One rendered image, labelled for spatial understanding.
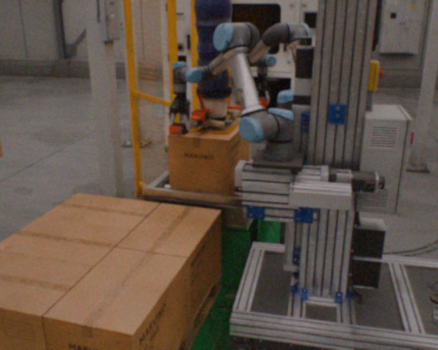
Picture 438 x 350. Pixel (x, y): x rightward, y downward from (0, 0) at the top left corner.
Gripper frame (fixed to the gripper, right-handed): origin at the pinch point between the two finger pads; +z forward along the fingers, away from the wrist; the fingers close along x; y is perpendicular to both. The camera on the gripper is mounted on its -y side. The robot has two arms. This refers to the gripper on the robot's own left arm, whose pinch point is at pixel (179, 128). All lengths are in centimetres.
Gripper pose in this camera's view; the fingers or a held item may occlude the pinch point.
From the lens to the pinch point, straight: 255.5
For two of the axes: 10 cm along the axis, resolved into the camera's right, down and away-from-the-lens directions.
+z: 0.0, 9.4, 3.4
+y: 3.0, -3.3, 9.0
